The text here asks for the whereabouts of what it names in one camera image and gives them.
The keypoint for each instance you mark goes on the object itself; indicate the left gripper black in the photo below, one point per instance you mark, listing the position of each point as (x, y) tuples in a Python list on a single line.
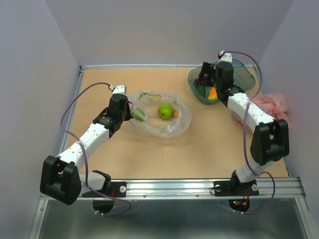
[(128, 115)]

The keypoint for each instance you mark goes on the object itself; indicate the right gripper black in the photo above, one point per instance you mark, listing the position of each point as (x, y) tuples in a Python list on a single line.
[(208, 68)]

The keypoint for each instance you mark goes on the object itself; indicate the red grape bunch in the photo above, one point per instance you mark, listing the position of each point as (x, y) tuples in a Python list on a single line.
[(201, 80)]

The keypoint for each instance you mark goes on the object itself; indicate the dark green fruit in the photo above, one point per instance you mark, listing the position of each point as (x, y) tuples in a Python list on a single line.
[(201, 90)]

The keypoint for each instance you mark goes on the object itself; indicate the orange fruit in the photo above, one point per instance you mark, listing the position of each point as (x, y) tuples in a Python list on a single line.
[(212, 94)]

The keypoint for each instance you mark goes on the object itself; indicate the clear plastic bag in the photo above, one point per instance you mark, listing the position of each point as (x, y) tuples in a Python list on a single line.
[(153, 125)]

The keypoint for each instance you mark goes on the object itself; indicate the green apple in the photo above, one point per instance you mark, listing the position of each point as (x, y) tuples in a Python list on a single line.
[(165, 111)]

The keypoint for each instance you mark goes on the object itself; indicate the small peach fruit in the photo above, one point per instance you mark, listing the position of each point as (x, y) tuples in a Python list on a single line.
[(175, 113)]

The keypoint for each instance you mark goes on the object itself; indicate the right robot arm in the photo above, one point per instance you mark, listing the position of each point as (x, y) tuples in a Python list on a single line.
[(270, 141)]

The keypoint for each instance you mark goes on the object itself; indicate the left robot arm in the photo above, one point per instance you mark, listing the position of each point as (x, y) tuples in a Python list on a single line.
[(60, 177)]

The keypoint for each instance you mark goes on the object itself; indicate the pink plastic bag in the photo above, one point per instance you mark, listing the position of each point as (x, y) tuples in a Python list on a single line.
[(276, 104)]

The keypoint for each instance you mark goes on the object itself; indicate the teal plastic container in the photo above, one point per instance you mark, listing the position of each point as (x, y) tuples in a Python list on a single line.
[(242, 78)]

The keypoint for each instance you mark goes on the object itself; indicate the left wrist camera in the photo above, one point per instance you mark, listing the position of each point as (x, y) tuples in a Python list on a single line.
[(118, 89)]

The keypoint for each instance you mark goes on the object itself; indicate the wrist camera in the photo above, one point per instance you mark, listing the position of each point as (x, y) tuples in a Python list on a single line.
[(118, 89), (225, 57)]

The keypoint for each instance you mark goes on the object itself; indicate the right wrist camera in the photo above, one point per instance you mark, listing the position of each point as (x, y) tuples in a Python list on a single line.
[(225, 57)]

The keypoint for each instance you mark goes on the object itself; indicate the aluminium front rail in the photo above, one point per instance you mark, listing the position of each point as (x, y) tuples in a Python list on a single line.
[(184, 189)]

